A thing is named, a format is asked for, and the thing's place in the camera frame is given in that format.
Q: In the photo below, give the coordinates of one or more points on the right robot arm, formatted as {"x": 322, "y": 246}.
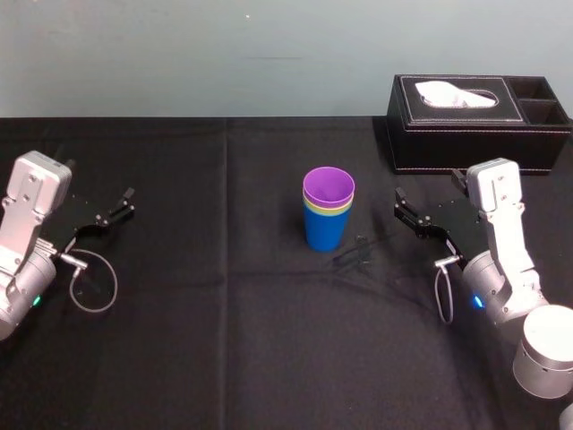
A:
{"x": 506, "y": 251}

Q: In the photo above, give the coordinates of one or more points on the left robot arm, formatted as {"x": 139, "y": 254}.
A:
{"x": 27, "y": 224}

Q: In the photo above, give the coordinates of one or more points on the blue plastic cup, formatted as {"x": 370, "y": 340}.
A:
{"x": 324, "y": 230}

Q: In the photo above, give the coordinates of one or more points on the purple plastic cup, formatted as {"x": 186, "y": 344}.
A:
{"x": 329, "y": 186}

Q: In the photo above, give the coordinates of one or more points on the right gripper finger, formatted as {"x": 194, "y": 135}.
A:
{"x": 460, "y": 181}
{"x": 409, "y": 212}

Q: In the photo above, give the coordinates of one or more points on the black table cloth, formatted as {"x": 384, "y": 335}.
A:
{"x": 224, "y": 349}

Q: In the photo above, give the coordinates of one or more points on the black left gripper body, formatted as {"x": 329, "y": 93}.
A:
{"x": 62, "y": 219}

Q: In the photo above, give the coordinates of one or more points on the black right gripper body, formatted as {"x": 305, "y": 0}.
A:
{"x": 461, "y": 228}

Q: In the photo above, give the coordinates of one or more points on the white tissue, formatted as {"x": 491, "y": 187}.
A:
{"x": 447, "y": 95}

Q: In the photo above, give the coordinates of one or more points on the black leather tissue box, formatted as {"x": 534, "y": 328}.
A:
{"x": 470, "y": 143}

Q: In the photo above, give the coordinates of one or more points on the yellow plastic cup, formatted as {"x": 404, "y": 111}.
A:
{"x": 306, "y": 202}

